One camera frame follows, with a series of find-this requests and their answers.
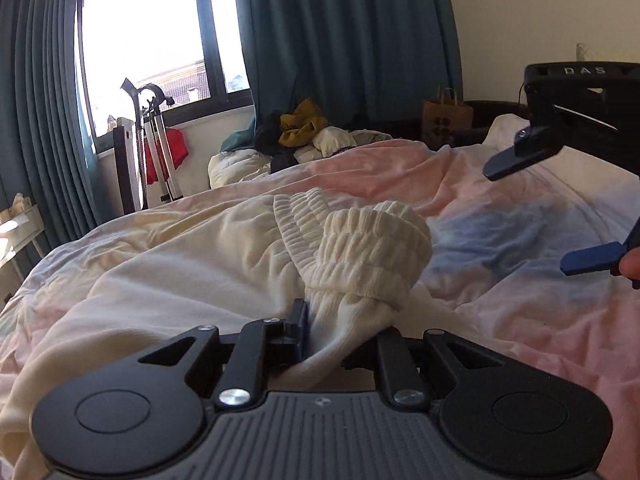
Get white vanity desk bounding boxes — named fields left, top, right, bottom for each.
left=0, top=193, right=46, bottom=281

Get white knit sweatpants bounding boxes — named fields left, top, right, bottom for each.
left=0, top=186, right=482, bottom=466

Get pastel tie-dye bed blanket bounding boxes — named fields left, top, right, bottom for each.
left=0, top=114, right=640, bottom=480

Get red bag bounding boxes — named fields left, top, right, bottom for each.
left=143, top=127, right=190, bottom=187

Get brown paper bag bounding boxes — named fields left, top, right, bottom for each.
left=422, top=86, right=473, bottom=151

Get person's right hand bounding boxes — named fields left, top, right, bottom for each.
left=618, top=247, right=640, bottom=281

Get mustard yellow garment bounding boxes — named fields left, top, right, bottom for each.
left=279, top=98, right=329, bottom=148

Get teal curtain by bed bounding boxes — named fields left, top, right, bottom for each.
left=236, top=0, right=462, bottom=125

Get pile of clothes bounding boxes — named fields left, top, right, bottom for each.
left=220, top=99, right=392, bottom=174

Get white quilted duvet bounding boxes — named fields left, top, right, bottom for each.
left=207, top=148, right=271, bottom=190

